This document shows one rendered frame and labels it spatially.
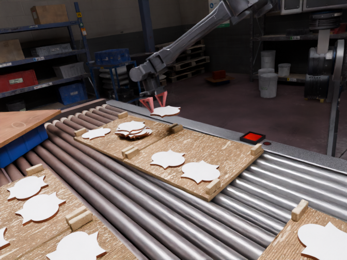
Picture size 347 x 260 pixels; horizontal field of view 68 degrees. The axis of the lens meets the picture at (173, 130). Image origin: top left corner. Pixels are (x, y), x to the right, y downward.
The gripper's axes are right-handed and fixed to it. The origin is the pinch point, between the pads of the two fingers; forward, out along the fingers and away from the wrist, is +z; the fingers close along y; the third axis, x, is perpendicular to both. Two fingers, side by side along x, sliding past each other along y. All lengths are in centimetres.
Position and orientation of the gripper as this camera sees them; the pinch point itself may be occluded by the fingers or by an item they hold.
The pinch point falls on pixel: (157, 109)
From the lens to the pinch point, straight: 116.1
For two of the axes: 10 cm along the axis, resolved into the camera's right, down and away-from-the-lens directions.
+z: 2.7, 9.3, 2.5
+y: -6.5, 3.7, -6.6
